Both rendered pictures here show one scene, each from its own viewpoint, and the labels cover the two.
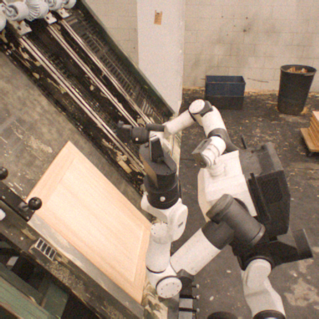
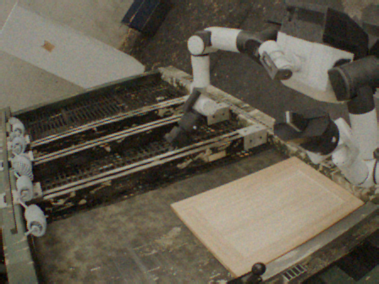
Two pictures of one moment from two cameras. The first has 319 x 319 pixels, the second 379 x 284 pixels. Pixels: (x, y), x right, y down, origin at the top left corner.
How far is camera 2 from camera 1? 0.28 m
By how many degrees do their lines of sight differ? 6
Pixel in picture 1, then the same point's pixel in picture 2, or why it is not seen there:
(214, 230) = (359, 102)
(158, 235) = (346, 160)
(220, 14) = not seen: outside the picture
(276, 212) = (354, 35)
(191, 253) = (367, 135)
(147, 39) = (59, 65)
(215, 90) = (141, 19)
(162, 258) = (362, 166)
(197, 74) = (113, 30)
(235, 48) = not seen: outside the picture
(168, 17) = (52, 35)
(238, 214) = (358, 72)
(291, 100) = not seen: outside the picture
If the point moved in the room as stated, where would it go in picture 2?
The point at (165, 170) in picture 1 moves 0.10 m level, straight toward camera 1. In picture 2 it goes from (320, 122) to (357, 139)
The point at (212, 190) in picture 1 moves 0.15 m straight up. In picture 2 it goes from (317, 80) to (288, 55)
